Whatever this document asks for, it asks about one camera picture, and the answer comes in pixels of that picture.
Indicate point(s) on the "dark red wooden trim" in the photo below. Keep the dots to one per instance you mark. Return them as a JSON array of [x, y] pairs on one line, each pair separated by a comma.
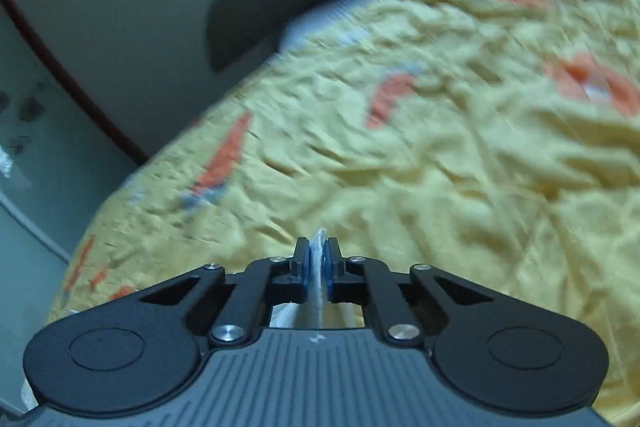
[[60, 67]]

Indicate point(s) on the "white towel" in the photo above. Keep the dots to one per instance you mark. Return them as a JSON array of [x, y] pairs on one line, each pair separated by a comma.
[[316, 303]]

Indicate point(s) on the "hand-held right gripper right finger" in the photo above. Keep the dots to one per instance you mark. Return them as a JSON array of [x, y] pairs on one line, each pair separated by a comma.
[[330, 274]]

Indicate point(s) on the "yellow printed bedsheet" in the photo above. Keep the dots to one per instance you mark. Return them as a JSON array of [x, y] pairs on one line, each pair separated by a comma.
[[450, 147]]

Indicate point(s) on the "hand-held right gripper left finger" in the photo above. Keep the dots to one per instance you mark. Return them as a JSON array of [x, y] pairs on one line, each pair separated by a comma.
[[303, 274]]

